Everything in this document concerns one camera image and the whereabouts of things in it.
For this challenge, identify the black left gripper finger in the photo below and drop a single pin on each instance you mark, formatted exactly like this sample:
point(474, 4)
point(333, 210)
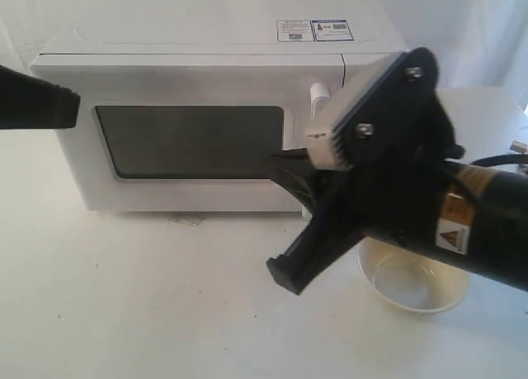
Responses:
point(29, 103)

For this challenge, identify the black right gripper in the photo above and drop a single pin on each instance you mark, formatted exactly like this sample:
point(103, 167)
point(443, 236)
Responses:
point(396, 199)

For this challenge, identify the cream ceramic bowl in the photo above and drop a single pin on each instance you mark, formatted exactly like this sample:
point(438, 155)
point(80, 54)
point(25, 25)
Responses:
point(410, 281)

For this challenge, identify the white microwave door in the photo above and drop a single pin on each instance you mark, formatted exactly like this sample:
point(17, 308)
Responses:
point(185, 132)

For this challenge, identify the white microwave oven body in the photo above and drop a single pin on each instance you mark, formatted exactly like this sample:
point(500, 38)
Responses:
point(214, 30)

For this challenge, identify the clear tape patch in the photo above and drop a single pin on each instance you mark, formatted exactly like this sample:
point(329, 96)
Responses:
point(186, 219)

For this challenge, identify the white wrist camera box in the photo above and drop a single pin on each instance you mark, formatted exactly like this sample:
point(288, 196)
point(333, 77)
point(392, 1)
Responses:
point(329, 113)

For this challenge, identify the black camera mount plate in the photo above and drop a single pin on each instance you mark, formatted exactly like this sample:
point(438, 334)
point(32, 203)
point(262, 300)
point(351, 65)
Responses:
point(389, 112)

